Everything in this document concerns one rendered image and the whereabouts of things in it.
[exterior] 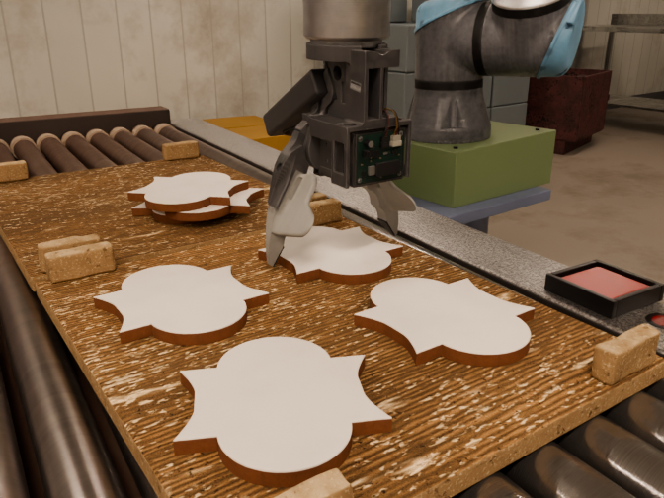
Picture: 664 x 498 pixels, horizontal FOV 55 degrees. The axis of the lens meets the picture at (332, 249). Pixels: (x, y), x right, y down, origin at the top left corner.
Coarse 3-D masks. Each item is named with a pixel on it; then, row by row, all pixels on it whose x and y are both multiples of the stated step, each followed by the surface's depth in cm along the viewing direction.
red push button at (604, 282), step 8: (584, 272) 63; (592, 272) 63; (600, 272) 63; (608, 272) 63; (568, 280) 61; (576, 280) 61; (584, 280) 61; (592, 280) 61; (600, 280) 61; (608, 280) 61; (616, 280) 61; (624, 280) 61; (632, 280) 61; (592, 288) 59; (600, 288) 59; (608, 288) 59; (616, 288) 59; (624, 288) 59; (632, 288) 59; (640, 288) 59; (608, 296) 58; (616, 296) 58
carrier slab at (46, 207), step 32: (160, 160) 106; (192, 160) 106; (0, 192) 88; (32, 192) 88; (64, 192) 88; (96, 192) 88; (0, 224) 74; (32, 224) 74; (64, 224) 74; (96, 224) 74; (128, 224) 74; (160, 224) 74; (192, 224) 74; (224, 224) 74; (256, 224) 74; (32, 256) 65; (128, 256) 65; (32, 288) 60
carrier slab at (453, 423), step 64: (192, 256) 65; (256, 256) 65; (64, 320) 52; (256, 320) 52; (320, 320) 52; (576, 320) 52; (128, 384) 43; (384, 384) 43; (448, 384) 43; (512, 384) 43; (576, 384) 43; (640, 384) 45; (128, 448) 39; (384, 448) 37; (448, 448) 37; (512, 448) 37
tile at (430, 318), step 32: (384, 288) 55; (416, 288) 55; (448, 288) 55; (384, 320) 49; (416, 320) 49; (448, 320) 49; (480, 320) 49; (512, 320) 49; (416, 352) 45; (448, 352) 46; (480, 352) 45; (512, 352) 45
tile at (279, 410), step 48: (192, 384) 41; (240, 384) 41; (288, 384) 41; (336, 384) 41; (192, 432) 36; (240, 432) 36; (288, 432) 36; (336, 432) 36; (384, 432) 38; (288, 480) 34
